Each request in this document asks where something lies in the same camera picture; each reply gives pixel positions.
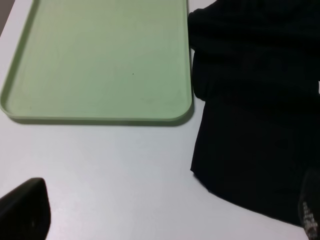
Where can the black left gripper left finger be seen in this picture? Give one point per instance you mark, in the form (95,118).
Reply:
(25,212)

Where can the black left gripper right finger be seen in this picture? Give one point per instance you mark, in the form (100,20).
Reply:
(309,204)

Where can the black short sleeve t-shirt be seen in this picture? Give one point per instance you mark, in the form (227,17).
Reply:
(256,66)

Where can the green plastic tray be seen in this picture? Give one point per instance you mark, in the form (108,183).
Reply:
(101,60)

